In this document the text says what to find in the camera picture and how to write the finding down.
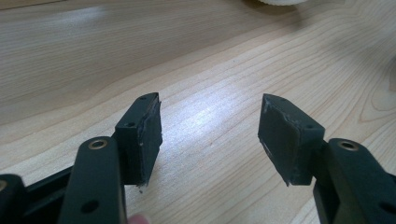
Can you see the white perforated clog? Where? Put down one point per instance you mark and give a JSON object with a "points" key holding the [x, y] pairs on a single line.
{"points": [[281, 2]]}

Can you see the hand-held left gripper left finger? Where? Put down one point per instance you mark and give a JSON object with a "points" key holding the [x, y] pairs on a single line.
{"points": [[140, 137]]}

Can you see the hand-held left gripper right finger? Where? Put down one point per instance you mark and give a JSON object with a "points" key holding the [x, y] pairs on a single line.
{"points": [[286, 137]]}

